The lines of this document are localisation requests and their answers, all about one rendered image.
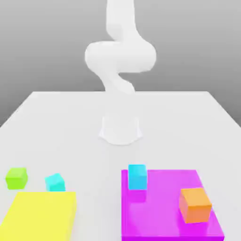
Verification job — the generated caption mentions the small blue cube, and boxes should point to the small blue cube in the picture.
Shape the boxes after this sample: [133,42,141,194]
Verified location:
[128,164,148,191]

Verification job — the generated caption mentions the small turquoise cube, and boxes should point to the small turquoise cube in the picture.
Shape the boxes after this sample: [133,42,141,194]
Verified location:
[44,173,66,193]

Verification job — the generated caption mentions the small orange cube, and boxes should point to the small orange cube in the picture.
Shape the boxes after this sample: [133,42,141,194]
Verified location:
[178,187,212,224]

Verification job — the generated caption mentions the small green cube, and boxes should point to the small green cube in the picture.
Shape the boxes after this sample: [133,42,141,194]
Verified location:
[5,167,28,190]

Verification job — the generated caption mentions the large magenta box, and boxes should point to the large magenta box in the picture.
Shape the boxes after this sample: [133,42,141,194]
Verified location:
[120,169,226,241]

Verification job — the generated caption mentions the large yellow box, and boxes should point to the large yellow box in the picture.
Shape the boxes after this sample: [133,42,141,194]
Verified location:
[0,191,77,241]

